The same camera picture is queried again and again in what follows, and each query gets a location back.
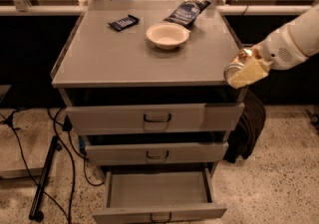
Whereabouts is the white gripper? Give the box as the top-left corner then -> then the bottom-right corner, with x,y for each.
228,25 -> 308,89

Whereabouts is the orange gold soda can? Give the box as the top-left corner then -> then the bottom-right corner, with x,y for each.
224,48 -> 253,81

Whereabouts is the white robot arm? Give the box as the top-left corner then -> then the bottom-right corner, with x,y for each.
224,5 -> 319,89

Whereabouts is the top grey drawer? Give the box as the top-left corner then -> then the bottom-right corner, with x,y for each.
67,104 -> 244,135

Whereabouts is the grey drawer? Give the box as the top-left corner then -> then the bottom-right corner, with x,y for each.
67,104 -> 244,135
86,142 -> 228,166
93,169 -> 226,224

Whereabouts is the grey metal drawer cabinet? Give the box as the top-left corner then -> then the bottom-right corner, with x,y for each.
50,0 -> 259,224

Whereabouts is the middle grey drawer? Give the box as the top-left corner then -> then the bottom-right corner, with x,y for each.
86,142 -> 228,166

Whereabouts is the bottom grey drawer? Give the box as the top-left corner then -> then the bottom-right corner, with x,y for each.
93,169 -> 226,224

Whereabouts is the black bag on floor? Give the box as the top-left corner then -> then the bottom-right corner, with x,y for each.
224,91 -> 266,163

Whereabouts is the dark blue chip bag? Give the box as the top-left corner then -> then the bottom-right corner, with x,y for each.
164,0 -> 210,29

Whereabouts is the white bowl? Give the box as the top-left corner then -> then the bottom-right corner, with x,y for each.
146,23 -> 190,50

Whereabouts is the dark blue candy bar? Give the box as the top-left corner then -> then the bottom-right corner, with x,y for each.
109,15 -> 140,32

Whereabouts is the black floor stand bar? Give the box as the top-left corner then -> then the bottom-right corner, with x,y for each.
29,135 -> 58,223

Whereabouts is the black cable on floor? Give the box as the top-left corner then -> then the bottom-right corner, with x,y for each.
0,108 -> 106,224

